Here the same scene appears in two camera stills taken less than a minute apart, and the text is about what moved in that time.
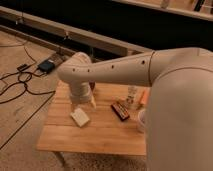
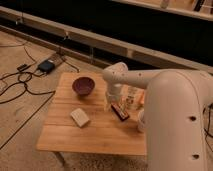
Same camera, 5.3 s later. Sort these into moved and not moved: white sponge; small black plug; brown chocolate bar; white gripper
Moved: white gripper
Not moved: small black plug; brown chocolate bar; white sponge
